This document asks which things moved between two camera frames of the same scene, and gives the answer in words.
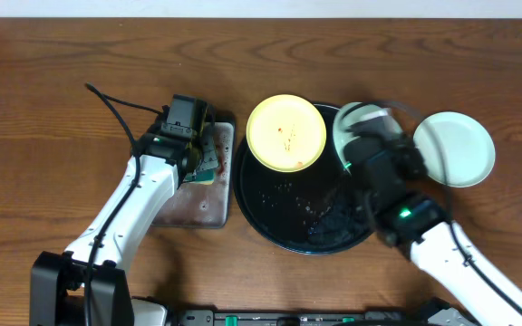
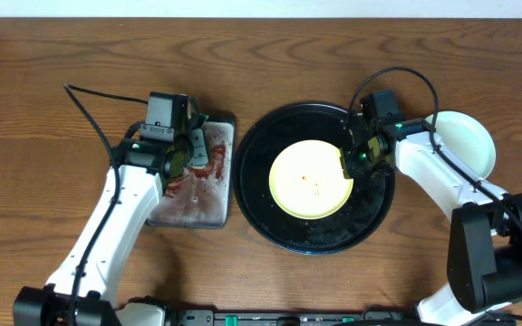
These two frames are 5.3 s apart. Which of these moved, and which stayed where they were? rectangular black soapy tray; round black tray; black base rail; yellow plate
Moved: yellow plate
Stayed: rectangular black soapy tray; round black tray; black base rail
